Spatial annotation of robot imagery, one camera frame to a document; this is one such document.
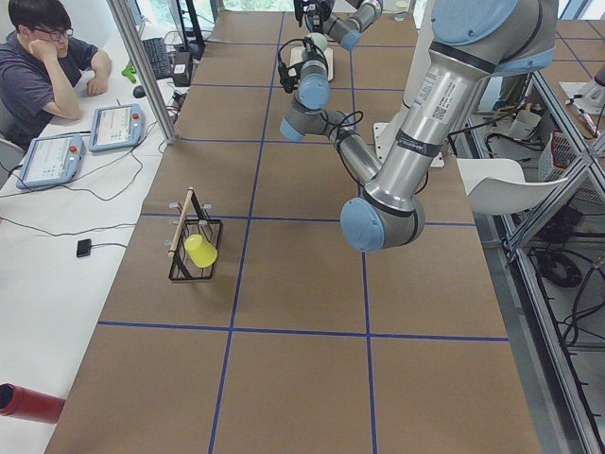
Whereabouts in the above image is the wooden rack handle rod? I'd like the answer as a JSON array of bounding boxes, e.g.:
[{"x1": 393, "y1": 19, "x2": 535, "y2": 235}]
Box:
[{"x1": 168, "y1": 186, "x2": 195, "y2": 258}]

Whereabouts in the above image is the near blue teach pendant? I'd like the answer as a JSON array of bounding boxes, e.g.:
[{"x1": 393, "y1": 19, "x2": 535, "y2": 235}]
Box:
[{"x1": 16, "y1": 134, "x2": 85, "y2": 190}]

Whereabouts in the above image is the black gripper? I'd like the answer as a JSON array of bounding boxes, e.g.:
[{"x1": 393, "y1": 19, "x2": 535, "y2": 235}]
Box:
[
  {"x1": 293, "y1": 0, "x2": 332, "y2": 32},
  {"x1": 302, "y1": 38, "x2": 318, "y2": 61}
]

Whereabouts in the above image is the cream rabbit tray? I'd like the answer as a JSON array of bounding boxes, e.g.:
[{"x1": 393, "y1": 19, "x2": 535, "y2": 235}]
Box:
[{"x1": 288, "y1": 46, "x2": 334, "y2": 81}]

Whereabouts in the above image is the white plastic basket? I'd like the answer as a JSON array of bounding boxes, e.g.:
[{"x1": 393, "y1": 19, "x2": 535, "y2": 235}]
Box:
[{"x1": 538, "y1": 131, "x2": 582, "y2": 182}]

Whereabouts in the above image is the paper cup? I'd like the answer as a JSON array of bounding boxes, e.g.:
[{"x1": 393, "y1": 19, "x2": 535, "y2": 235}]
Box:
[{"x1": 393, "y1": 0, "x2": 409, "y2": 22}]

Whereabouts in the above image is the black keyboard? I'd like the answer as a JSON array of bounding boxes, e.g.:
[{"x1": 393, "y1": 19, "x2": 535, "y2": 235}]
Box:
[{"x1": 142, "y1": 38, "x2": 172, "y2": 79}]

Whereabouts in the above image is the black computer mouse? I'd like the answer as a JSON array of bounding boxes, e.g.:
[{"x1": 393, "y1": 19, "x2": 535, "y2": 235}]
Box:
[{"x1": 132, "y1": 85, "x2": 146, "y2": 98}]

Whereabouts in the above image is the black wire cup rack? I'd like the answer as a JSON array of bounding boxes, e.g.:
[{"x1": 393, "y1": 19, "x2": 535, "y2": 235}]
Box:
[{"x1": 168, "y1": 198, "x2": 223, "y2": 282}]

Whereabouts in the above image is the seated person dark shirt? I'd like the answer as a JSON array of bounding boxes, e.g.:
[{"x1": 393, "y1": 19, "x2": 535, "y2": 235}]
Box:
[{"x1": 1, "y1": 1, "x2": 112, "y2": 149}]

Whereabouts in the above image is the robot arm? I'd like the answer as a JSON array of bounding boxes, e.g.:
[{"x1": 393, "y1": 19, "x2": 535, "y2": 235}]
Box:
[
  {"x1": 279, "y1": 1, "x2": 559, "y2": 252},
  {"x1": 293, "y1": 0, "x2": 383, "y2": 51}
]

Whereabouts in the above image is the yellow cup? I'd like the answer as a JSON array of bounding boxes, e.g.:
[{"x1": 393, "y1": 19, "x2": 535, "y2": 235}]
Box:
[{"x1": 184, "y1": 234, "x2": 218, "y2": 269}]

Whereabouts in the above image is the aluminium frame post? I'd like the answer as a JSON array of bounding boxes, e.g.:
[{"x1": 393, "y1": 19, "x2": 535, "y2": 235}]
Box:
[{"x1": 107, "y1": 0, "x2": 176, "y2": 145}]

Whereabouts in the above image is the white chair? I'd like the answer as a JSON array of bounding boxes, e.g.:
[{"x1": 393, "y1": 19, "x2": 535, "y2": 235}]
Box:
[{"x1": 457, "y1": 158, "x2": 567, "y2": 215}]

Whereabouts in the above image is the blue teach pendant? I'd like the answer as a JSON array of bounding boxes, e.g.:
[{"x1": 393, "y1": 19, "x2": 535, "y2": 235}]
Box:
[
  {"x1": 88, "y1": 104, "x2": 145, "y2": 152},
  {"x1": 16, "y1": 134, "x2": 85, "y2": 190}
]

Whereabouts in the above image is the green plastic object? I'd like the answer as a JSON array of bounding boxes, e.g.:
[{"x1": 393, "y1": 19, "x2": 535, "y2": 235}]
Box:
[{"x1": 121, "y1": 64, "x2": 137, "y2": 84}]

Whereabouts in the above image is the small black device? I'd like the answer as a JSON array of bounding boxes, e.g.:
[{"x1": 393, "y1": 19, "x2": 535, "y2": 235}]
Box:
[{"x1": 76, "y1": 238, "x2": 93, "y2": 258}]

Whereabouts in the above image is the light green cup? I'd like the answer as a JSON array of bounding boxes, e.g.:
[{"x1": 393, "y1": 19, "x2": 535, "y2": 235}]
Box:
[{"x1": 306, "y1": 32, "x2": 328, "y2": 52}]

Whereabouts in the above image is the far blue teach pendant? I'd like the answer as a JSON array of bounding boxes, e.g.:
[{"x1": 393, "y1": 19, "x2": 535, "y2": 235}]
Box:
[{"x1": 88, "y1": 104, "x2": 145, "y2": 152}]

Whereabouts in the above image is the red cylinder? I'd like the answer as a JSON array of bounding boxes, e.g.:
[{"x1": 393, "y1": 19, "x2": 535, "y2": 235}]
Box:
[{"x1": 1, "y1": 383, "x2": 65, "y2": 424}]

